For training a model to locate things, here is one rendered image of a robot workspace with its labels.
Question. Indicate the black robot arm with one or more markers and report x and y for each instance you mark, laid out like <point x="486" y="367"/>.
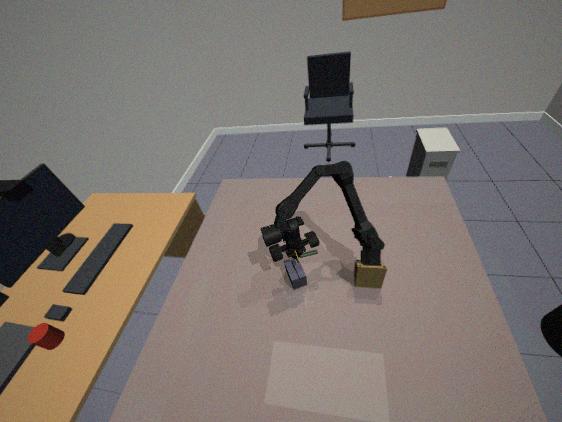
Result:
<point x="343" y="175"/>

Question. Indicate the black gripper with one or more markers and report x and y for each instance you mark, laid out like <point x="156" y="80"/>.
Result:
<point x="294" y="245"/>

